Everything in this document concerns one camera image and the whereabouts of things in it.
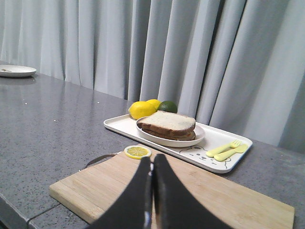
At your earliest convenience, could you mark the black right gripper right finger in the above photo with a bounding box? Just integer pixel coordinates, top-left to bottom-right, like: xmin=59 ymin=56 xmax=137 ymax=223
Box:
xmin=152 ymin=154 xmax=231 ymax=229

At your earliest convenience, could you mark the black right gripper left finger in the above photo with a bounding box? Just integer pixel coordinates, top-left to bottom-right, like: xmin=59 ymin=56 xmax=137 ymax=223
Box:
xmin=87 ymin=157 xmax=153 ymax=229

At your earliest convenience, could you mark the white round plate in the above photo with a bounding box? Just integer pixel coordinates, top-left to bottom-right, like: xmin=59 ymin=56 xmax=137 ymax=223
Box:
xmin=136 ymin=118 xmax=205 ymax=147

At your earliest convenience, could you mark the bread slice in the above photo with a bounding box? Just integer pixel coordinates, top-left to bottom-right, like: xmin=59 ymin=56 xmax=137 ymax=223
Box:
xmin=137 ymin=111 xmax=196 ymax=132
xmin=143 ymin=129 xmax=196 ymax=141

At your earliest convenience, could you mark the white rectangular tray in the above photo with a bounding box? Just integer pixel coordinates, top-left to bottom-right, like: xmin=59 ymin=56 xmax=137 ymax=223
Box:
xmin=104 ymin=114 xmax=253 ymax=174

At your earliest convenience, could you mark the wooden cutting board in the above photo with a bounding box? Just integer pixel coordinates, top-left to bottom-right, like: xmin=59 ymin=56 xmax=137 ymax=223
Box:
xmin=49 ymin=152 xmax=295 ymax=229

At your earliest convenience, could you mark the lemon slice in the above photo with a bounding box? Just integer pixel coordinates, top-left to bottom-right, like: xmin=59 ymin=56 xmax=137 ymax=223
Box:
xmin=124 ymin=146 xmax=152 ymax=159

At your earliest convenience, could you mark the yellow plastic spoon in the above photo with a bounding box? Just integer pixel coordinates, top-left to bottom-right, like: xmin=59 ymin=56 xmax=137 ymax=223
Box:
xmin=214 ymin=144 xmax=248 ymax=161

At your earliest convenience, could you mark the yellow lemon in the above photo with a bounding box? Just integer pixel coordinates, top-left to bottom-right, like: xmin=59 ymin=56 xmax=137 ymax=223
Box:
xmin=128 ymin=101 xmax=157 ymax=120
xmin=147 ymin=99 xmax=161 ymax=110

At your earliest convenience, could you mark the green lime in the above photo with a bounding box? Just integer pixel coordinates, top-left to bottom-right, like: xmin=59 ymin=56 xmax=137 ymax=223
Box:
xmin=158 ymin=101 xmax=178 ymax=114

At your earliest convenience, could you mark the grey curtain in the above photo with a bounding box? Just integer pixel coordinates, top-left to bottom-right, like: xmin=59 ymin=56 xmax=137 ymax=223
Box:
xmin=0 ymin=0 xmax=305 ymax=153

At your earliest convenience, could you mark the distant white plate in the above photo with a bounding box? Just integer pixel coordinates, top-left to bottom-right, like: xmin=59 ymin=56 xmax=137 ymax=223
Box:
xmin=0 ymin=64 xmax=37 ymax=78

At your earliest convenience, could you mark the cutting board metal handle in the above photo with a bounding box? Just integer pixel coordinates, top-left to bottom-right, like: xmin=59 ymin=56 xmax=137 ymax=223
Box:
xmin=83 ymin=154 xmax=116 ymax=169

